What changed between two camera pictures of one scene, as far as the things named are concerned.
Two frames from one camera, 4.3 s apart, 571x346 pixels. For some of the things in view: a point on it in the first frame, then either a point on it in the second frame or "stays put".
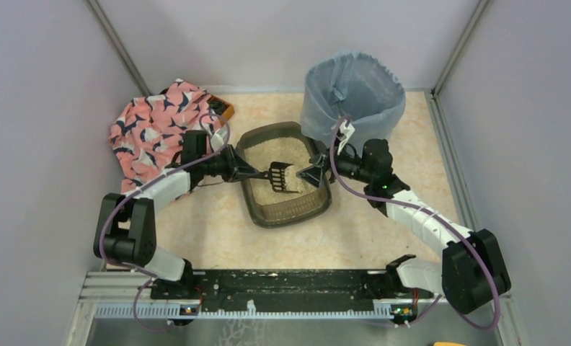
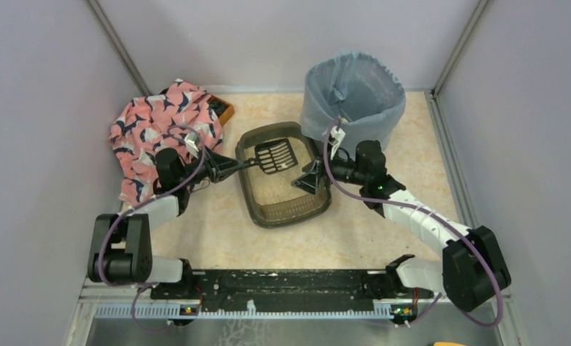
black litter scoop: (277, 174) → (273, 156)
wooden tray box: (224, 110) stays put
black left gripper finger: (242, 170) → (224, 166)
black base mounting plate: (283, 289) stays put
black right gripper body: (325, 163) stays put
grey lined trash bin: (355, 86) stays put
